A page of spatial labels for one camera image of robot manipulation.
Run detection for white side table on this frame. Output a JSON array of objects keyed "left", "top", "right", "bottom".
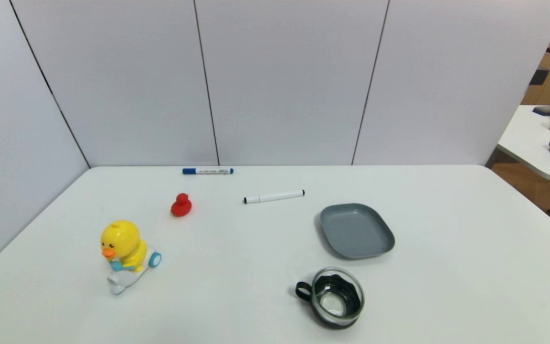
[{"left": 497, "top": 105, "right": 550, "bottom": 184}]

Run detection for white marker with blue cap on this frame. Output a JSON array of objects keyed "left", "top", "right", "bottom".
[{"left": 182, "top": 167, "right": 234, "bottom": 175}]

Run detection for yellow duck toy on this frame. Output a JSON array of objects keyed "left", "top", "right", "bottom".
[{"left": 101, "top": 220, "right": 162, "bottom": 295}]

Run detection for small red rubber duck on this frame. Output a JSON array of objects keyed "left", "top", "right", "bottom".
[{"left": 170, "top": 193, "right": 192, "bottom": 217}]

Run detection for grey rounded rectangular dish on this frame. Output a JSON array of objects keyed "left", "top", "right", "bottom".
[{"left": 320, "top": 203, "right": 396, "bottom": 260}]

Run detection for glass cup with black handle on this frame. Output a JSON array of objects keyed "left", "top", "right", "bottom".
[{"left": 296, "top": 267, "right": 365, "bottom": 330}]

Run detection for white marker with black cap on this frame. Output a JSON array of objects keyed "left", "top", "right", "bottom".
[{"left": 243, "top": 190, "right": 306, "bottom": 204}]

